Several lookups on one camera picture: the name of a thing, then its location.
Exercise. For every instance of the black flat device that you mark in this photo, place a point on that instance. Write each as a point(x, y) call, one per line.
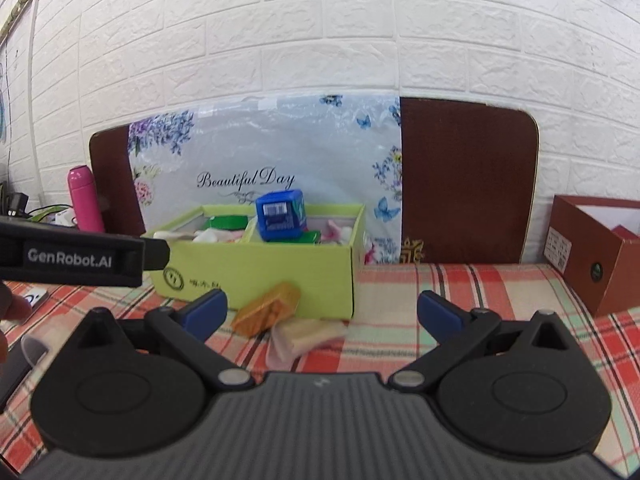
point(15, 375)

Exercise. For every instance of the clear plastic piece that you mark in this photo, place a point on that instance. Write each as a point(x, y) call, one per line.
point(37, 342)

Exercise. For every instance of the brown headboard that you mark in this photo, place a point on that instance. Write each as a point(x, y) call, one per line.
point(465, 180)

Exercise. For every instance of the green cardboard box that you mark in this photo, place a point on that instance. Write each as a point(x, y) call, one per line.
point(260, 275)

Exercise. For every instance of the person's left hand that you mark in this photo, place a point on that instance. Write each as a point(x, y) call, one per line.
point(12, 306)

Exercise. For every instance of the brown cardboard box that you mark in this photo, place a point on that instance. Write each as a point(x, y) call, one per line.
point(595, 265)

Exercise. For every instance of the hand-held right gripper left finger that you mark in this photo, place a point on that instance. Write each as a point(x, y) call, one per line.
point(205, 312)

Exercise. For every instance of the white phone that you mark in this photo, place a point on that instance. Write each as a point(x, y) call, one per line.
point(34, 296)

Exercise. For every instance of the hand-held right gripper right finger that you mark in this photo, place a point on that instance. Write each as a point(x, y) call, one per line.
point(440, 317)

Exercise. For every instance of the green packet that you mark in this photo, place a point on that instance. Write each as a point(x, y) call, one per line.
point(227, 221)

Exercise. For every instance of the pink thermos bottle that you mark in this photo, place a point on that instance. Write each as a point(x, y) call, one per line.
point(86, 200)

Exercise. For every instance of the floral plastic bag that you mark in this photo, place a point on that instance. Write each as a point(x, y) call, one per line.
point(225, 145)

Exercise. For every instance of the white cloth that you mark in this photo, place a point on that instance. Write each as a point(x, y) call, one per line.
point(172, 235)

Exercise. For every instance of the orange packet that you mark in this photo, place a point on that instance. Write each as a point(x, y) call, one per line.
point(267, 310)

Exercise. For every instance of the small blue box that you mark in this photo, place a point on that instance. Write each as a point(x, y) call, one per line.
point(280, 215)

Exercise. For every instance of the black charger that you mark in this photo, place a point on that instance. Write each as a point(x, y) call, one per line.
point(19, 204)

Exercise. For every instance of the pale pink packet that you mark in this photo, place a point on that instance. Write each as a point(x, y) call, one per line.
point(305, 337)

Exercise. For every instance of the pink white soft item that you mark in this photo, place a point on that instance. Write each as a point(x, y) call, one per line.
point(337, 232)

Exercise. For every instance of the green tray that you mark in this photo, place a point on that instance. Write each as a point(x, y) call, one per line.
point(47, 216)

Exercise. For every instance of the plaid bed sheet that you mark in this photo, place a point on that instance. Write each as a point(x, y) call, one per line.
point(395, 305)

